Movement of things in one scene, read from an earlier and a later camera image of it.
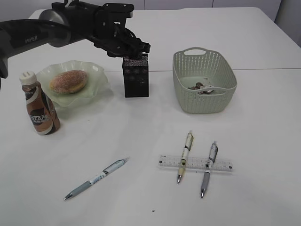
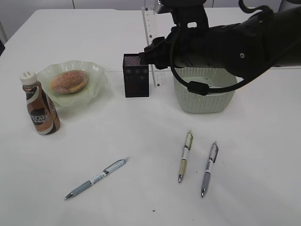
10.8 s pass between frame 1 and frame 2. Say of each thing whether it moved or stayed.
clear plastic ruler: moved
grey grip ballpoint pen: stayed
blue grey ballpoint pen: stayed
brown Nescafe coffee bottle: stayed
